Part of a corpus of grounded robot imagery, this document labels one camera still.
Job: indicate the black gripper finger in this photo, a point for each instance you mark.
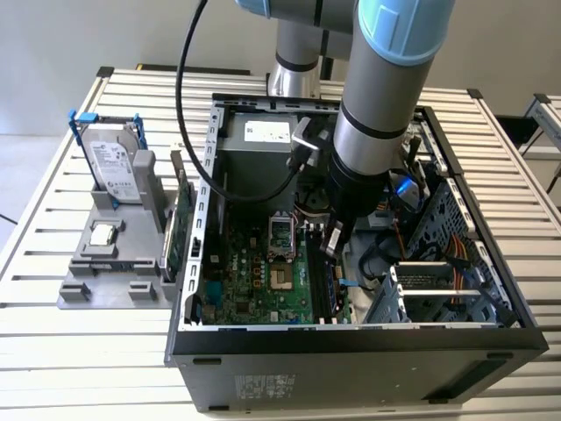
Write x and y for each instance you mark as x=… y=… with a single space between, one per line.
x=344 y=230

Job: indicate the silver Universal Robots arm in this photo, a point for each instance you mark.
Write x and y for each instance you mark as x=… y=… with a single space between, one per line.
x=385 y=87

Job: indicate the black RAM slot white clips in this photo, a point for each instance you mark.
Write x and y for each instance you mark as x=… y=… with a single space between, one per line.
x=315 y=280

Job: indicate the black round fan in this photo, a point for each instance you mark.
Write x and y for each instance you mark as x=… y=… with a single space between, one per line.
x=313 y=199

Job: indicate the blue connector tab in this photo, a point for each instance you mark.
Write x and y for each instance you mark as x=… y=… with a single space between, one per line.
x=348 y=283

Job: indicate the CPU socket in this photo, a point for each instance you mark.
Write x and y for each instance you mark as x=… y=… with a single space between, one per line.
x=280 y=277

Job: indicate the metal disk bay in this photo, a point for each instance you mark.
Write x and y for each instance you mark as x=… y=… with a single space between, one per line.
x=421 y=279

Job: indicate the green motherboard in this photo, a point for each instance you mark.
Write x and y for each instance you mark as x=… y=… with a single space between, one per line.
x=287 y=302

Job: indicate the grey power supply unit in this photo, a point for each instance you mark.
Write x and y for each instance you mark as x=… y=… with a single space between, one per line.
x=258 y=175

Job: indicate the black PC case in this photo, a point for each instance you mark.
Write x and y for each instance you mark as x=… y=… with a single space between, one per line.
x=307 y=377

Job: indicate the green graphics card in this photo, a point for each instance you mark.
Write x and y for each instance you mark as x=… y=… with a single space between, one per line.
x=177 y=245

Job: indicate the black stand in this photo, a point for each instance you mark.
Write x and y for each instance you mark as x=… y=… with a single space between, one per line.
x=519 y=131

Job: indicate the black bar yellow end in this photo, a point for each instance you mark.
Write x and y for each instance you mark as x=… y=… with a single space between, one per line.
x=219 y=69

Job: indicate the aluminium side table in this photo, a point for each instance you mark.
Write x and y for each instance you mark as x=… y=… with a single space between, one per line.
x=545 y=112

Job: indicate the grey parts rack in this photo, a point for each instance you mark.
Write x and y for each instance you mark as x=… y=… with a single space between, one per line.
x=131 y=245

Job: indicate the silver CPU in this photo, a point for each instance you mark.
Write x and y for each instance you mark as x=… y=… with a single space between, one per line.
x=101 y=236

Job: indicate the hard disk in blue carrier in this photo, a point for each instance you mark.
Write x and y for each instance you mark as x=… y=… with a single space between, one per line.
x=109 y=162

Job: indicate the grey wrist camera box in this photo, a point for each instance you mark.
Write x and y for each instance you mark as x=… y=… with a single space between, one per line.
x=409 y=199

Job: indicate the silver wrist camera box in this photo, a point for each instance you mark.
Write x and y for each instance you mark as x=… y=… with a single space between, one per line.
x=307 y=131

